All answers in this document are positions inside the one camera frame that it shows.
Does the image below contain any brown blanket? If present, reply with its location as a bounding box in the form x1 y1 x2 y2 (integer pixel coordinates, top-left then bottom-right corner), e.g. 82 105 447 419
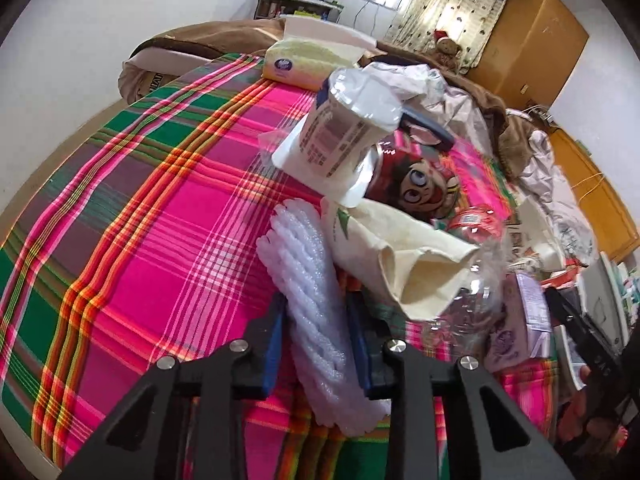
130 20 546 181

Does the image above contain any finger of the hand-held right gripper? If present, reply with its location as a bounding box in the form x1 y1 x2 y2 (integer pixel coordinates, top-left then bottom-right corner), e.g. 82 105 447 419
544 286 589 347

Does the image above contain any pale pink quilt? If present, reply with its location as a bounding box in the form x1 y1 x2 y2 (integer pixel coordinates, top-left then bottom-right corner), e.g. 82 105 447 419
440 80 598 261

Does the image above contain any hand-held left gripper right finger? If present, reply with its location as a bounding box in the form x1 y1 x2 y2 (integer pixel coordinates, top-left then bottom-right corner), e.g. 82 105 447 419
346 290 576 480

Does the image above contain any brown teddy bear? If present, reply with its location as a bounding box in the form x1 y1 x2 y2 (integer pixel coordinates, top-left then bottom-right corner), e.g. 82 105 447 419
427 30 461 68

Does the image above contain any yellow tissue pack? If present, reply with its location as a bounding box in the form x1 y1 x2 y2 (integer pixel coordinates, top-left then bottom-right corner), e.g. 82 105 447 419
262 15 378 92

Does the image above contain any charger with cables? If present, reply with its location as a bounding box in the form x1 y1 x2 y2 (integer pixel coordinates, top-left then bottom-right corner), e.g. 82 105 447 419
525 104 557 127

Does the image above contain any clear plastic bottle red label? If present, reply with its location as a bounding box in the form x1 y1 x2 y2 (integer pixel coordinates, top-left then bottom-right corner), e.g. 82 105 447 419
405 205 516 361

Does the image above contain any person's right hand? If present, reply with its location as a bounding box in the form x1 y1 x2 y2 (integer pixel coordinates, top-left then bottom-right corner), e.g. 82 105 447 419
555 364 632 443

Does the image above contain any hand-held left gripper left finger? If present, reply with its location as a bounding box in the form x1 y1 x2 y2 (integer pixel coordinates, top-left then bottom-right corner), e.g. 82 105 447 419
57 291 288 480

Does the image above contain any thin yellow cable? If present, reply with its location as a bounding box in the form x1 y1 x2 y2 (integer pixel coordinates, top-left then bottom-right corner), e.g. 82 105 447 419
572 172 606 196

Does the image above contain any dark blue glasses case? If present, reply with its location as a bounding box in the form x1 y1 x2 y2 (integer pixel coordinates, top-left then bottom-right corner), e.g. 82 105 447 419
400 105 456 151

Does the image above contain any crumpled clear plastic bag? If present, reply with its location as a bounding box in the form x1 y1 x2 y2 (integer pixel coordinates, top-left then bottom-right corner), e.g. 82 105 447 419
357 60 446 111

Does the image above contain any red cartoon drink can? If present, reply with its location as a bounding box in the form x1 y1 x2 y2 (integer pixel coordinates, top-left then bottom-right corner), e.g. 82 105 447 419
362 127 463 226

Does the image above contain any white foam fruit net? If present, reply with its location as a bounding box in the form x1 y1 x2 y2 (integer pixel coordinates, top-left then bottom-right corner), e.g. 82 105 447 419
256 199 388 436

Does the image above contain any floral bed sheet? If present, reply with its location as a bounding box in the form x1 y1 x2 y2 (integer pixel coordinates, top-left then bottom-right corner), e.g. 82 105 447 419
505 195 598 281

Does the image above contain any small purple white box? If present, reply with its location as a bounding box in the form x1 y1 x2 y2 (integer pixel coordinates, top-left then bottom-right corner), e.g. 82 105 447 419
485 272 553 373

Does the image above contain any orange wooden wardrobe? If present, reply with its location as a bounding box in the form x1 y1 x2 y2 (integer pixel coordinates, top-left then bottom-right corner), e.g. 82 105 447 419
467 0 591 108

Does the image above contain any orange wooden headboard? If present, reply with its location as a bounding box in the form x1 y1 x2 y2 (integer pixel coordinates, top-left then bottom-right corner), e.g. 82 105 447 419
547 127 640 263

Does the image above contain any pink green plaid cloth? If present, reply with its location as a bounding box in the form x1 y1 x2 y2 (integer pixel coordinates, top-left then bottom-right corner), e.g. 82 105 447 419
0 52 558 480

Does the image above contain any crushed cream paper cup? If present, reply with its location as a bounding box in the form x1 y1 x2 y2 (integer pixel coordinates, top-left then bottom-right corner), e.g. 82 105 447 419
320 195 481 321

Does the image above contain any white yogurt cup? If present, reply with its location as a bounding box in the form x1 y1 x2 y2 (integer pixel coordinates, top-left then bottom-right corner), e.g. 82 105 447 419
272 67 406 208

